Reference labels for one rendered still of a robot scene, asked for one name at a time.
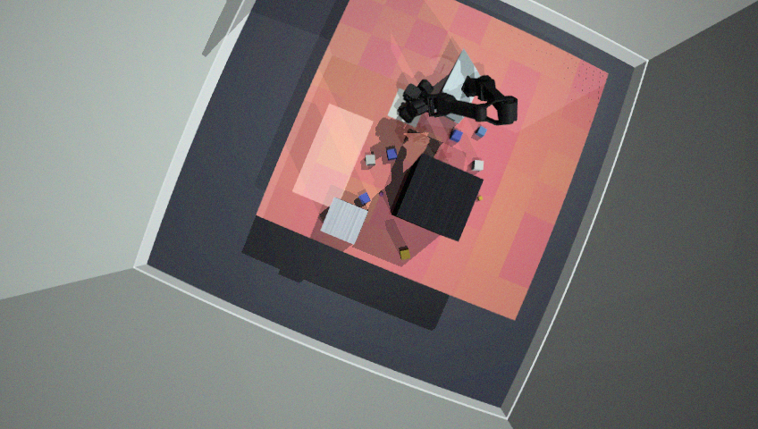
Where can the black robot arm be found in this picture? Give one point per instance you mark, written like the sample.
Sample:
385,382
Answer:
485,90

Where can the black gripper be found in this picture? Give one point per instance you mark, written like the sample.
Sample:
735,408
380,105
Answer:
424,85

